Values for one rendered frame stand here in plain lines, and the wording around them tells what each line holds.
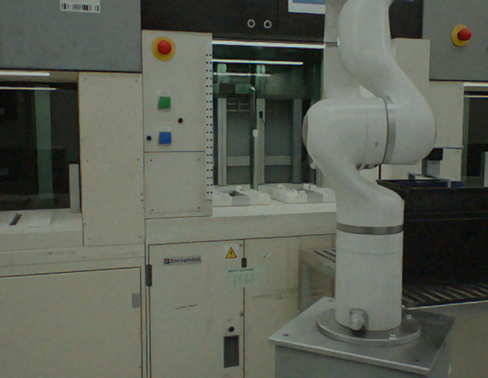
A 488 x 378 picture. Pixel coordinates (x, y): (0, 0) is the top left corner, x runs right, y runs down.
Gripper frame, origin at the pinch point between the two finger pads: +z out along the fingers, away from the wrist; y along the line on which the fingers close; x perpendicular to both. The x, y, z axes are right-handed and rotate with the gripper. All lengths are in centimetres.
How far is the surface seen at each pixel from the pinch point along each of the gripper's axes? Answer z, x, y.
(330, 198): -9, -18, -54
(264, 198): -33, -18, -51
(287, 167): -8, -12, -125
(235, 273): -46, -38, -29
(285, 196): -26, -17, -54
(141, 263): -74, -33, -26
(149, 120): -72, 7, -26
